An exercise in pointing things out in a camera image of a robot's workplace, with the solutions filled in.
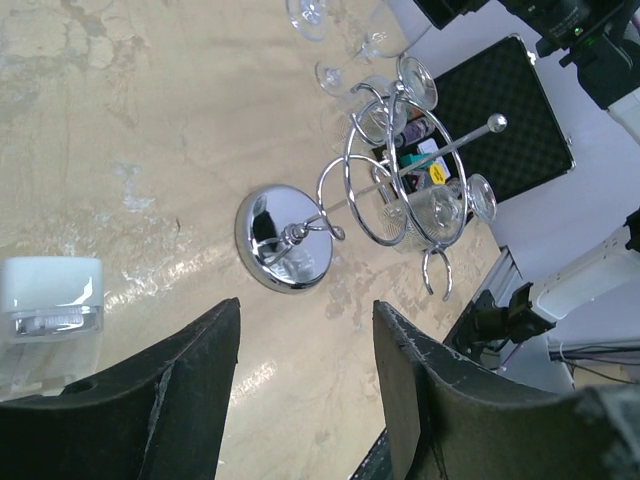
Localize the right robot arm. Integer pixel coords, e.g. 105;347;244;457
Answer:
411;1;639;281

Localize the clear wine glass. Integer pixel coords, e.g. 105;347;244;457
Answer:
285;0;331;42
314;1;432;97

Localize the black poker chip case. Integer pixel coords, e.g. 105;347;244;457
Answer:
369;32;576;204

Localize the yellow round dealer button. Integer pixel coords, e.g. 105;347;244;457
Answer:
428;163;447;185

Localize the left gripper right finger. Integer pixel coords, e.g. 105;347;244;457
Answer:
372;301;639;479

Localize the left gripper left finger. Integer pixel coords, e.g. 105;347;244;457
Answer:
1;298;241;479

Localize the white charging stand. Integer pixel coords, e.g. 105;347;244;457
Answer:
1;256;104;401

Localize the chrome wine glass rack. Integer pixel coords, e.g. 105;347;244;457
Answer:
235;113;508;294

